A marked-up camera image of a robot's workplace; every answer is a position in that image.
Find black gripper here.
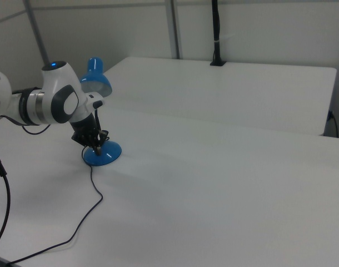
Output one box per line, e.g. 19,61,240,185
69,112,111,156

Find blue gooseneck desk lamp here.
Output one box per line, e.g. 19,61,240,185
79,56,123,168

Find thin black lamp cable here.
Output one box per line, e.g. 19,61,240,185
0,146,104,267

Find thin dark arm cable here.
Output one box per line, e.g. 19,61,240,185
4,116,52,136

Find thick black cable with connector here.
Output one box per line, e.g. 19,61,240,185
0,142,12,254

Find grey partition corner post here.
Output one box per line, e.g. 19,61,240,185
22,0,51,65

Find black camera stand pole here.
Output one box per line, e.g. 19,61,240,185
209,0,227,67

